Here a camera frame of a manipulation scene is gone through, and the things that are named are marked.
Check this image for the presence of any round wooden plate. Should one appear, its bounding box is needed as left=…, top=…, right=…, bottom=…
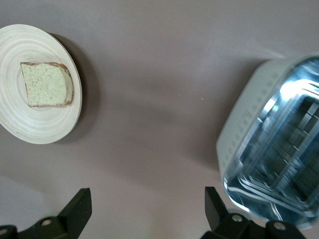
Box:
left=0, top=24, right=83, bottom=145

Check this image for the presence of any cream and chrome toaster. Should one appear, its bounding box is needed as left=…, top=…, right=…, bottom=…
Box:
left=215, top=51, right=319, bottom=230

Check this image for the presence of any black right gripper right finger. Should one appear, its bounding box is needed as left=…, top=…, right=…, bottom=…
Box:
left=201, top=186, right=305, bottom=239

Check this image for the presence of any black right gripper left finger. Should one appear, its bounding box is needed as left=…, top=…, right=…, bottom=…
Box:
left=0, top=188, right=92, bottom=239

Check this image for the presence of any brown bread slice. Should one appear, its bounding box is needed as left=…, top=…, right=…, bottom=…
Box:
left=20, top=61, right=74, bottom=108

